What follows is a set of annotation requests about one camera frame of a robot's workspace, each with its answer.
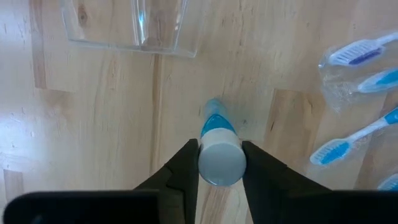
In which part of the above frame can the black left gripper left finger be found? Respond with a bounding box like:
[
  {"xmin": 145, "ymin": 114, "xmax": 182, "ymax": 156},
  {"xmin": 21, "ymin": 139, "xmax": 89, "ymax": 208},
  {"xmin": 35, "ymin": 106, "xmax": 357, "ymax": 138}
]
[{"xmin": 133, "ymin": 138, "xmax": 200, "ymax": 224}]

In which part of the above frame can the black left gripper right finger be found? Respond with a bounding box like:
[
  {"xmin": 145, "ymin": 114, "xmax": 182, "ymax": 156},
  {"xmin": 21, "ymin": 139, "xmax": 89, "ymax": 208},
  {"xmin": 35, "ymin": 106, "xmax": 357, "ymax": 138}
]
[{"xmin": 241, "ymin": 140, "xmax": 332, "ymax": 224}]

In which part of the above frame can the blue mouthwash bottle white cap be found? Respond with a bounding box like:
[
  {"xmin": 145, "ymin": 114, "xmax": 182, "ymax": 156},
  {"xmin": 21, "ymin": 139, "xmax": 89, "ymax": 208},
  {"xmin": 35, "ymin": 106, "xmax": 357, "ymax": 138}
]
[{"xmin": 197, "ymin": 97, "xmax": 248, "ymax": 187}]

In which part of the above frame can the purple toothbrush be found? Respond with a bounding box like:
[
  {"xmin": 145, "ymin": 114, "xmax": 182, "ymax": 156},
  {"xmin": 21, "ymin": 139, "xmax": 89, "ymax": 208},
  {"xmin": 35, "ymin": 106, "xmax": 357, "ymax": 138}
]
[{"xmin": 317, "ymin": 30, "xmax": 398, "ymax": 71}]

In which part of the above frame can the clear acrylic organizer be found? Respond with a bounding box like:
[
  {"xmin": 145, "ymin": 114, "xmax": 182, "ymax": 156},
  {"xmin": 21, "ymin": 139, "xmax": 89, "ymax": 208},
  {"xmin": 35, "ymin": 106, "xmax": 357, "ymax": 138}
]
[{"xmin": 60, "ymin": 0, "xmax": 200, "ymax": 59}]

